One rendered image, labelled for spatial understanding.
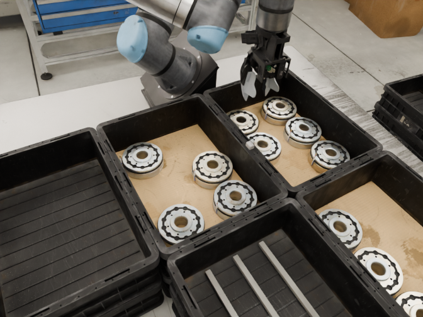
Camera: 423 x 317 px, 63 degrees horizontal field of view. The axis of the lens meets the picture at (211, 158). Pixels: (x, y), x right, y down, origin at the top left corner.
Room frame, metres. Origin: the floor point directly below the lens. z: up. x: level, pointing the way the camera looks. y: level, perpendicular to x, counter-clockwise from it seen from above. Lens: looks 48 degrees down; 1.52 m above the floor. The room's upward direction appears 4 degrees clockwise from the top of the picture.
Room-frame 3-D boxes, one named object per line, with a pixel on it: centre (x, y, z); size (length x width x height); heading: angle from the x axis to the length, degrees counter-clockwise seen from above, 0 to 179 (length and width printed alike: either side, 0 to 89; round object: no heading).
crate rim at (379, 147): (0.70, -0.19, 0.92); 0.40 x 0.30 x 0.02; 34
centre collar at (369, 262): (0.33, -0.35, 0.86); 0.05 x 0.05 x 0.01
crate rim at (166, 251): (0.53, 0.06, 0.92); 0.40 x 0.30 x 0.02; 34
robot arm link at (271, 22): (0.75, -0.11, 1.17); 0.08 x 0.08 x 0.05
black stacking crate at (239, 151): (0.53, 0.06, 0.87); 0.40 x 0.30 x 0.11; 34
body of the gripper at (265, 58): (0.75, -0.12, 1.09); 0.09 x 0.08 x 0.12; 27
